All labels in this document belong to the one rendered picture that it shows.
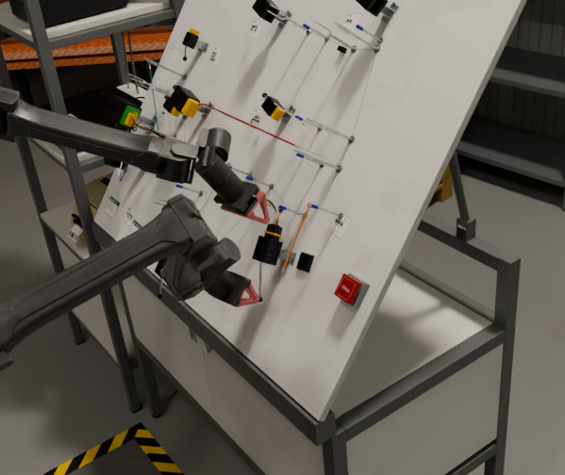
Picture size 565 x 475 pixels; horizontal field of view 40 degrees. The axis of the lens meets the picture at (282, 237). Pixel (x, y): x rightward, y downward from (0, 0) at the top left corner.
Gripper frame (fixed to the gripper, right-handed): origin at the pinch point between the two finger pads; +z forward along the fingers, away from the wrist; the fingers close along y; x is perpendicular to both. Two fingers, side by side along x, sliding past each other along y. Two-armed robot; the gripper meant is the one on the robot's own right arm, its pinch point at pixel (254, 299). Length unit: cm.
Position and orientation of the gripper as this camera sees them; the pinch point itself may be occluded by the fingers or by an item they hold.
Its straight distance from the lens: 175.7
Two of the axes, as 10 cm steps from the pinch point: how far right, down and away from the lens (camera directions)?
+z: 6.6, 3.7, 6.6
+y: -6.3, -2.0, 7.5
